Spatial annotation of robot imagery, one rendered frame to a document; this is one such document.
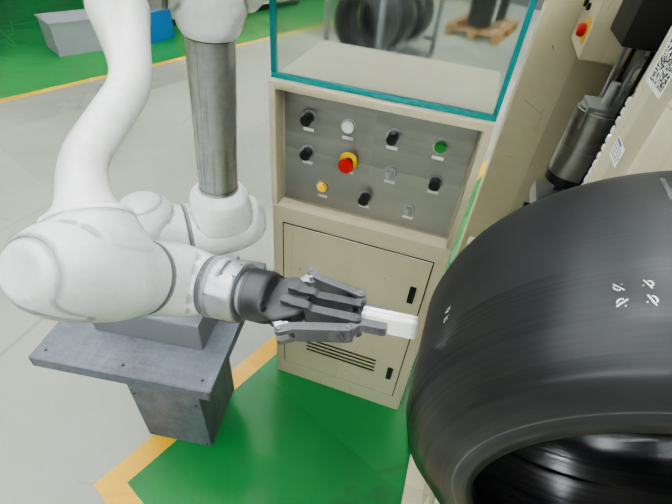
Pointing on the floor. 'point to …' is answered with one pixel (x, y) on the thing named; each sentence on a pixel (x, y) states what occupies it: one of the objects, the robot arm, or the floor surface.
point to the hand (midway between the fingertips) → (389, 322)
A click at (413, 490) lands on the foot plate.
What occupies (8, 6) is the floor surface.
